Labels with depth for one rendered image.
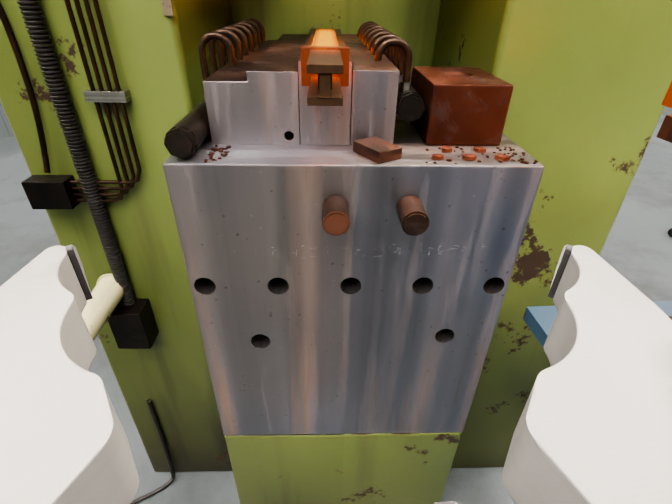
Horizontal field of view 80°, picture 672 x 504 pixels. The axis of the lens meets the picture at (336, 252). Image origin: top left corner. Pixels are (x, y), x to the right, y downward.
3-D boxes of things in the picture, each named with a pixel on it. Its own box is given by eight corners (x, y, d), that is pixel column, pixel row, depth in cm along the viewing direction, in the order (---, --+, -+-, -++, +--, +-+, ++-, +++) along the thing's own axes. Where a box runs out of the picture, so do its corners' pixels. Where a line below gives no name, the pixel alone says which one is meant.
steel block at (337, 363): (463, 433, 64) (546, 166, 40) (223, 435, 63) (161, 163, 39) (404, 246, 111) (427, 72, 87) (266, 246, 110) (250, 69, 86)
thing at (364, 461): (424, 559, 90) (463, 433, 64) (252, 563, 89) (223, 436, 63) (389, 364, 137) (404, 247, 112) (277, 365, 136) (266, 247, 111)
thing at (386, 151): (401, 158, 41) (403, 147, 41) (378, 164, 40) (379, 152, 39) (374, 146, 45) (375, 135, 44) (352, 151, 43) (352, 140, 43)
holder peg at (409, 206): (427, 236, 40) (431, 212, 38) (400, 236, 40) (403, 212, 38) (419, 217, 43) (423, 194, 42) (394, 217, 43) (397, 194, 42)
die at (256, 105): (393, 145, 45) (400, 62, 40) (211, 144, 44) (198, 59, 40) (363, 78, 80) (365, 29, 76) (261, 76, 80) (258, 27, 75)
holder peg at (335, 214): (349, 236, 40) (350, 212, 38) (322, 236, 39) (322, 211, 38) (347, 217, 43) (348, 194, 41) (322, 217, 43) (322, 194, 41)
